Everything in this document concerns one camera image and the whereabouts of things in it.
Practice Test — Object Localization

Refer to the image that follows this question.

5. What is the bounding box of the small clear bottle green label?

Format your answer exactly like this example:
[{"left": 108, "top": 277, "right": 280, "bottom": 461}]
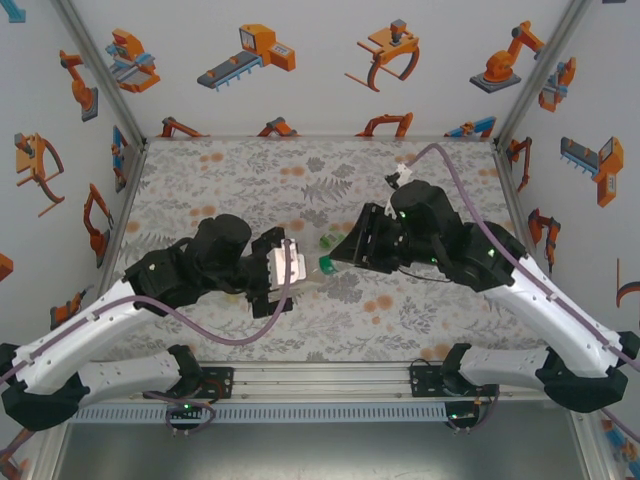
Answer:
[{"left": 318, "top": 225, "right": 351, "bottom": 251}]

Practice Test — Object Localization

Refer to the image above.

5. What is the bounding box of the clear bottle green neck label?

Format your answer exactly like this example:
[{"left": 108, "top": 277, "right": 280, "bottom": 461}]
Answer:
[{"left": 294, "top": 254, "right": 337, "bottom": 299}]

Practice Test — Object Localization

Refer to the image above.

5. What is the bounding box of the grey floral table cover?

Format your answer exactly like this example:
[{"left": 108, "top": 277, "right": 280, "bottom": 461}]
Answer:
[{"left": 97, "top": 137, "right": 556, "bottom": 364}]

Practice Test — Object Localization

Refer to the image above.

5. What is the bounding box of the aluminium side rail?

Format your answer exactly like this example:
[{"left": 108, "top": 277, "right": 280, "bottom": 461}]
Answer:
[
  {"left": 94, "top": 139, "right": 150, "bottom": 289},
  {"left": 492, "top": 139, "right": 531, "bottom": 241}
]

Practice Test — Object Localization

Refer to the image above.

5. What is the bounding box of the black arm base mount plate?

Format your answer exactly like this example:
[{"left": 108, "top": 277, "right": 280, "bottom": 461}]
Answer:
[
  {"left": 197, "top": 366, "right": 236, "bottom": 401},
  {"left": 409, "top": 363, "right": 451, "bottom": 400}
]

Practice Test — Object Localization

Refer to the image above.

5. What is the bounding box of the long aluminium base rail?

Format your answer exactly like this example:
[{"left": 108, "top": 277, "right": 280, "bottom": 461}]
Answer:
[{"left": 79, "top": 360, "right": 551, "bottom": 402}]

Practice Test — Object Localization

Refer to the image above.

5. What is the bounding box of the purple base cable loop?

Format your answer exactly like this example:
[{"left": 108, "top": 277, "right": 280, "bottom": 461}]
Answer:
[
  {"left": 144, "top": 389, "right": 219, "bottom": 437},
  {"left": 446, "top": 389, "right": 501, "bottom": 435}
]

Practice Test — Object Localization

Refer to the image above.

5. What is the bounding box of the grey slotted cable tray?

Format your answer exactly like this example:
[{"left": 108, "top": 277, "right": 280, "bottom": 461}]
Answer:
[{"left": 69, "top": 402, "right": 449, "bottom": 425}]

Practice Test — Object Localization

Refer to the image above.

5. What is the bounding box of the aluminium corner frame post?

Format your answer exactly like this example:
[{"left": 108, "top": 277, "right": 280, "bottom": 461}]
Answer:
[
  {"left": 49, "top": 0, "right": 150, "bottom": 151},
  {"left": 492, "top": 0, "right": 596, "bottom": 151},
  {"left": 572, "top": 412, "right": 619, "bottom": 480}
]

